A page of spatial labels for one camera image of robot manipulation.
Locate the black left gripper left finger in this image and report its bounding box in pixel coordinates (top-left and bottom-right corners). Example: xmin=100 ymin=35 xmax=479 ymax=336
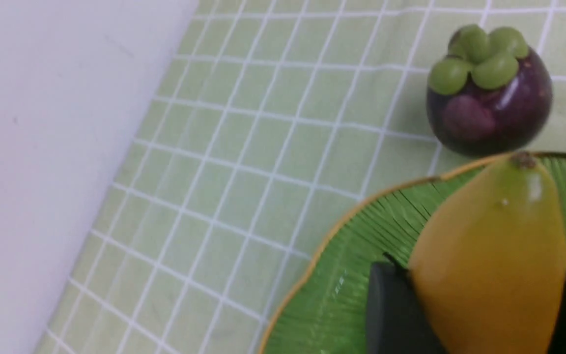
xmin=366 ymin=253 xmax=447 ymax=354

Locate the yellow plastic banana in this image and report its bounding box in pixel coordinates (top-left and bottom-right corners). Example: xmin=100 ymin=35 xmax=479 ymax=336
xmin=407 ymin=151 xmax=566 ymax=354

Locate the purple mangosteen toy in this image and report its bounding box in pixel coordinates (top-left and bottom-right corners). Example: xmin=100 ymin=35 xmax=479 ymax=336
xmin=426 ymin=23 xmax=553 ymax=157

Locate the green leaf glass plate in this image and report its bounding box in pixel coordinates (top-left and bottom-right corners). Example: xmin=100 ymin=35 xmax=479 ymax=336
xmin=258 ymin=151 xmax=566 ymax=354

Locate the checkered green tablecloth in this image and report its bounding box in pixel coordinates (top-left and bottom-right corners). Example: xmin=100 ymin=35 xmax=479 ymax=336
xmin=34 ymin=0 xmax=566 ymax=354

